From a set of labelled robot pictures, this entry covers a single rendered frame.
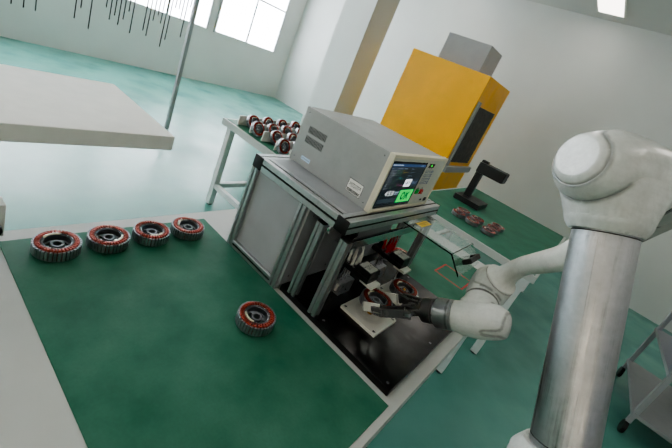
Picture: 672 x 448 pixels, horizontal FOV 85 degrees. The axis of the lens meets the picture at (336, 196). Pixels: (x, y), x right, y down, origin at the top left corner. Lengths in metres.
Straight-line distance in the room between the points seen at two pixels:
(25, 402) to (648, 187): 1.13
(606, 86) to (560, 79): 0.58
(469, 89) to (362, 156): 3.76
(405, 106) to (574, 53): 2.67
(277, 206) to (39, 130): 0.67
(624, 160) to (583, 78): 5.83
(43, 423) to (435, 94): 4.69
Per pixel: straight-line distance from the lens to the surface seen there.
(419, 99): 5.06
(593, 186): 0.71
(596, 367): 0.76
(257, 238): 1.32
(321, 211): 1.09
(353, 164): 1.18
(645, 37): 6.63
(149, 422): 0.92
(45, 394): 0.96
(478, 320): 1.13
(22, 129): 0.84
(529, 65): 6.68
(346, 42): 5.23
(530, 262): 1.11
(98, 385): 0.96
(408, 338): 1.35
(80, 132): 0.86
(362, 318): 1.29
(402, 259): 1.46
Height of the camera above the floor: 1.51
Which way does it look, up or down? 20 degrees down
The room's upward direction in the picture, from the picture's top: 24 degrees clockwise
